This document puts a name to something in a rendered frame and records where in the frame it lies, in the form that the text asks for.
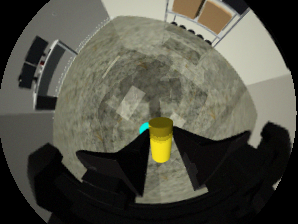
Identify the yellow tall cylinder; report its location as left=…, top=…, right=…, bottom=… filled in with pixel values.
left=149, top=117, right=173, bottom=163

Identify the cyan circle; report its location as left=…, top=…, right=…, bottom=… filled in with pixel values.
left=140, top=123, right=149, bottom=133

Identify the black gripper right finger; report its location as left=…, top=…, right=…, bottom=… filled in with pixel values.
left=172, top=125, right=253, bottom=192

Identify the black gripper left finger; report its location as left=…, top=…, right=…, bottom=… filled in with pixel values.
left=76, top=129, right=150, bottom=197

